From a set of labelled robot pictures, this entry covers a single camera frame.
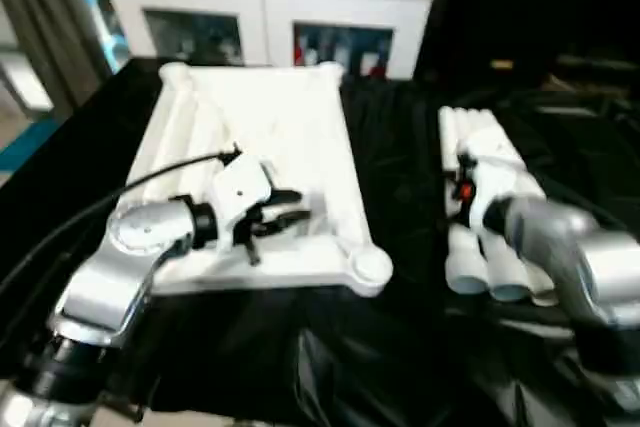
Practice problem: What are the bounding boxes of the light blue packaged box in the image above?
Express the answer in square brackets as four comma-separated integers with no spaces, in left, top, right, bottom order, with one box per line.
[74,0,132,73]

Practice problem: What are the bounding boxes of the white plastic table top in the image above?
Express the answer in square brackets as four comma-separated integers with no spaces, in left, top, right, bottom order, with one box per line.
[118,60,395,299]

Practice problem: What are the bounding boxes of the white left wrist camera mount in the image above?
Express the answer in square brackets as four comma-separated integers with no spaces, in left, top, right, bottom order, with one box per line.
[206,152,275,254]

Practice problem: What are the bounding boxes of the black fabric bag yellow label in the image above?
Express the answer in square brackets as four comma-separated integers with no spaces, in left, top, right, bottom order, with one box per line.
[414,0,640,93]

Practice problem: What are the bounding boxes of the grey curtain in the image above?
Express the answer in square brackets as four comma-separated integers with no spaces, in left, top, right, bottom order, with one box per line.
[0,0,109,113]

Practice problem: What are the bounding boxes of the white red mug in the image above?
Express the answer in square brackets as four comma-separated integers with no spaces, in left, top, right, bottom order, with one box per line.
[358,50,389,77]

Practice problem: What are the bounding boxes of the teal floor mat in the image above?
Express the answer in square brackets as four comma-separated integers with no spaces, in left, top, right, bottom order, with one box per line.
[0,116,56,168]

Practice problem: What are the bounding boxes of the white glass-door cabinet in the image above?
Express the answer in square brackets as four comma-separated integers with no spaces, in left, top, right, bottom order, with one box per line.
[99,0,435,81]

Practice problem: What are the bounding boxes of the black work mat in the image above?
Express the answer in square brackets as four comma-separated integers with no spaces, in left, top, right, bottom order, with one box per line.
[0,57,640,421]

